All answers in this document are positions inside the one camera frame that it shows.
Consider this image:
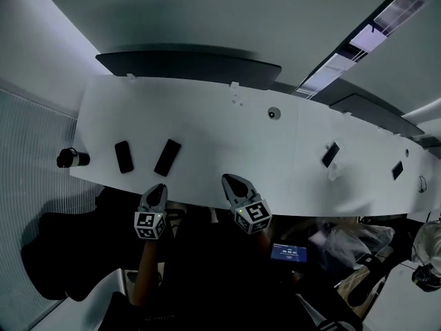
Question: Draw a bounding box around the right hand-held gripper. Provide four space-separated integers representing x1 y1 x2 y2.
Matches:
220 173 273 236

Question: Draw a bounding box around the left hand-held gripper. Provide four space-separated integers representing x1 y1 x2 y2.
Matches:
134 183 169 241

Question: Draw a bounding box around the black glasses case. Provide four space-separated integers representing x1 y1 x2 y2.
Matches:
153 138 183 177

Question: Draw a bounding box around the person's left forearm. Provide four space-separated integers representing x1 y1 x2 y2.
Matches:
133 238 163 307

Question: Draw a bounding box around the black smartphone with rounded corners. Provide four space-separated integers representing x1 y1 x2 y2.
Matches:
114 140 134 174

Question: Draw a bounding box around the white table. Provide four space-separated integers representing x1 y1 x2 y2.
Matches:
68 73 441 217

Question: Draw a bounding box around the small screen device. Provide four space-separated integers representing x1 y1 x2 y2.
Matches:
269 242 309 264

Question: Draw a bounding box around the black drinking bottle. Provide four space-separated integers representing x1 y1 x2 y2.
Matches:
56 147 91 169

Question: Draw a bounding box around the person's black clothing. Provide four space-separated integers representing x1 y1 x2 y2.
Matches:
109 201 362 331

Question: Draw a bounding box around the black phone on white stand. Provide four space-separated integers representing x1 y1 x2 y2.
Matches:
321 141 342 181

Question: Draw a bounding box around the black office chair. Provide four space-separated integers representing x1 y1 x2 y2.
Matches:
20 184 141 302

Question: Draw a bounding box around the clear plastic bag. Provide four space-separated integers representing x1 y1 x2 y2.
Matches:
307 218 396 272

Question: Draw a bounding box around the dark desk divider panel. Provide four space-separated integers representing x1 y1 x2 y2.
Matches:
95 50 283 91
328 92 425 138

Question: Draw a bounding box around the ceiling light strip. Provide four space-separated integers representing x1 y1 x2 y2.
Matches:
293 0 438 100

